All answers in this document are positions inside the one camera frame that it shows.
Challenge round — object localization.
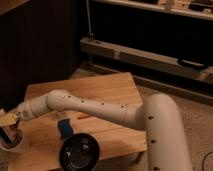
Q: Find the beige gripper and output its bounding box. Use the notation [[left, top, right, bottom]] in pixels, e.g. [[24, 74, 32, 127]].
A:
[[0, 110, 19, 143]]

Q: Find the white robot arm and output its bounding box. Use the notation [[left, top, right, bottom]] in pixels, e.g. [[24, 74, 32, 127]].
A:
[[0, 89, 193, 171]]

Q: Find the blue eraser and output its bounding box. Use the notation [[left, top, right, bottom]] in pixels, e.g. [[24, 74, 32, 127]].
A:
[[57, 119, 73, 139]]

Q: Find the black ceramic cup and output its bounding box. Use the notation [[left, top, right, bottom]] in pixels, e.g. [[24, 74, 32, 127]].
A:
[[59, 133, 100, 171]]

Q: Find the orange carrot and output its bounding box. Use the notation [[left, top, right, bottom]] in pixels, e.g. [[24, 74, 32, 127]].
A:
[[77, 113, 90, 120]]

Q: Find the metal vertical pole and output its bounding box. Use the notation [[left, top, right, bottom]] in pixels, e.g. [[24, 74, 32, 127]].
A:
[[86, 0, 94, 41]]

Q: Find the long grey case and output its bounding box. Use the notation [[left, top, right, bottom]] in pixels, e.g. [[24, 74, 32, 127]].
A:
[[80, 37, 213, 84]]

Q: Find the wooden shelf board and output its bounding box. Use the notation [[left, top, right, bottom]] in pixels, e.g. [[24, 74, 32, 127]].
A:
[[94, 0, 213, 21]]

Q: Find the black case handle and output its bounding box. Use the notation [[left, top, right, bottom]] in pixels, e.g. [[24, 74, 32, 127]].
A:
[[177, 59, 209, 70]]

